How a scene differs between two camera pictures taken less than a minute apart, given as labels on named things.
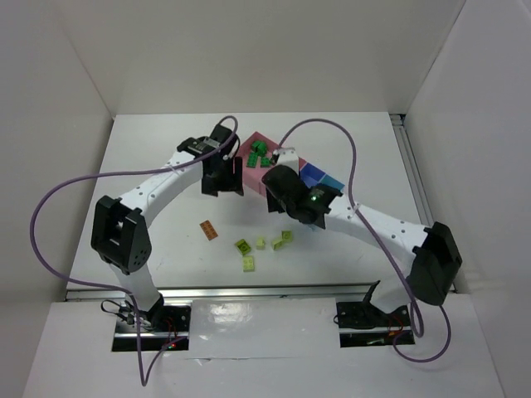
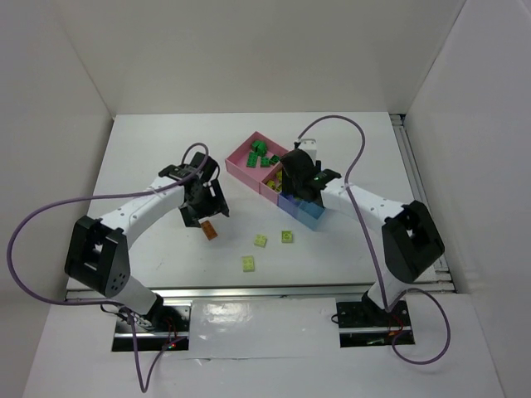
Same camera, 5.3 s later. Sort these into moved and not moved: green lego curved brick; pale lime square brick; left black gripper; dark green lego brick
Moved: left black gripper
Not moved: green lego curved brick; pale lime square brick; dark green lego brick
